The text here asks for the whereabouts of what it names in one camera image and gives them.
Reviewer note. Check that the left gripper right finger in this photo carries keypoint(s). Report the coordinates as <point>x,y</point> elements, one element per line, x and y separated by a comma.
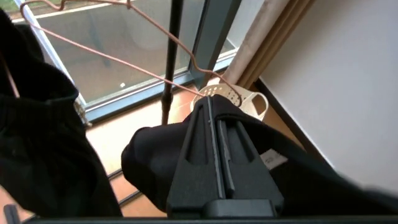
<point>252,177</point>

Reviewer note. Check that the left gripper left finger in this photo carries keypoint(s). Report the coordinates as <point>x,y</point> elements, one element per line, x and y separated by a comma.
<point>196,174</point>

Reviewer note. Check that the thin black shorts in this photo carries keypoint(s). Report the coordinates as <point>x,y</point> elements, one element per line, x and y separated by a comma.
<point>155,155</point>

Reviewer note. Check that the white laundry basket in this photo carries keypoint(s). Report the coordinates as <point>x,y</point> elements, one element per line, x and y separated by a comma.
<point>252,102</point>

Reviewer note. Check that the black clothes rack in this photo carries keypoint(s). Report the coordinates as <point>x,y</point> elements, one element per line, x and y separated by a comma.
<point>171,62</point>

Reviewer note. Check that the beige curtain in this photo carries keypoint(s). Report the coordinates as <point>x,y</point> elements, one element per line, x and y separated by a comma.
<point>264,43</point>

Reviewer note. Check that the window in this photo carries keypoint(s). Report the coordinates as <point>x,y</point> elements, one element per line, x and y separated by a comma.
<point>124,46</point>

